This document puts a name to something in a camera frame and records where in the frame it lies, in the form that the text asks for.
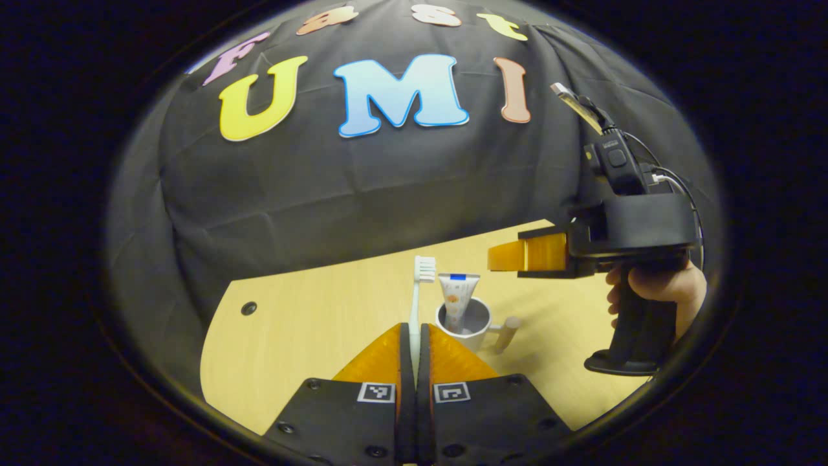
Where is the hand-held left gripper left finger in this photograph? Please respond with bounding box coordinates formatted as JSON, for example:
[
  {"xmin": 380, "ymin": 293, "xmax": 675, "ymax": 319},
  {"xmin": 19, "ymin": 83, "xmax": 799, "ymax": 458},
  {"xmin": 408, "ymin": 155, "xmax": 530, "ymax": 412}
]
[{"xmin": 261, "ymin": 322, "xmax": 417, "ymax": 466}]

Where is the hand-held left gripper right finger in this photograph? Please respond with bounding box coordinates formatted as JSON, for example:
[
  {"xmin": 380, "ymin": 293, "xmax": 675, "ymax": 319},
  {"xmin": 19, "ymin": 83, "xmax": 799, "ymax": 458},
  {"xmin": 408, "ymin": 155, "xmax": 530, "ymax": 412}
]
[{"xmin": 417, "ymin": 322, "xmax": 574, "ymax": 466}]

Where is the white cup with wooden handle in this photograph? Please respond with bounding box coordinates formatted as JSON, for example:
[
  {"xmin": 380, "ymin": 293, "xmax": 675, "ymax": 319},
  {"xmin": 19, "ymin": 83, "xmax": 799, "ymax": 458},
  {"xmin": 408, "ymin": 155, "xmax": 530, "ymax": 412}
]
[{"xmin": 435, "ymin": 296, "xmax": 522, "ymax": 355}]

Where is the white toothpaste tube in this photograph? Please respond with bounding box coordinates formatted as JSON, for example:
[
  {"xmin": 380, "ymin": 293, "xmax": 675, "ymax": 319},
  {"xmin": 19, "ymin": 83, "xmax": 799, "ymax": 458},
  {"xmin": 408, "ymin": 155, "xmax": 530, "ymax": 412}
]
[{"xmin": 438, "ymin": 272, "xmax": 481, "ymax": 335}]

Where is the pale green toothbrush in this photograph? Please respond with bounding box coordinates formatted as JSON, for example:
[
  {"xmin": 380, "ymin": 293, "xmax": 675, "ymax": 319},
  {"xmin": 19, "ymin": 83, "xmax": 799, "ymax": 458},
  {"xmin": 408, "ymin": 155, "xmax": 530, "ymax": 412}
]
[{"xmin": 408, "ymin": 255, "xmax": 438, "ymax": 383}]

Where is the wooden desktop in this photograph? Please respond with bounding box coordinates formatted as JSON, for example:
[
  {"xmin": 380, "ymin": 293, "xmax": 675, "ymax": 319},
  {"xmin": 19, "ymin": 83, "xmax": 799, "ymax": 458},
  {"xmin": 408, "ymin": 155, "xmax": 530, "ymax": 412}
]
[{"xmin": 201, "ymin": 219, "xmax": 654, "ymax": 436}]

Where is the black backdrop cloth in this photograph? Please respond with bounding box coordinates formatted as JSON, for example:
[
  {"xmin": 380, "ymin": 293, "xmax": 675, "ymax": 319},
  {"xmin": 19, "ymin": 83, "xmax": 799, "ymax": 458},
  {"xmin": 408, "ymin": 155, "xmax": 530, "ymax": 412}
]
[{"xmin": 107, "ymin": 0, "xmax": 722, "ymax": 395}]

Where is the black cable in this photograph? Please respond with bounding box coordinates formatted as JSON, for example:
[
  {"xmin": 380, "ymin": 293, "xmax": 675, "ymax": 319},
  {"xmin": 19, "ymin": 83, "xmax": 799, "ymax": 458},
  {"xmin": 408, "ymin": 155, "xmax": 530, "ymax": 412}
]
[{"xmin": 621, "ymin": 129, "xmax": 706, "ymax": 272}]

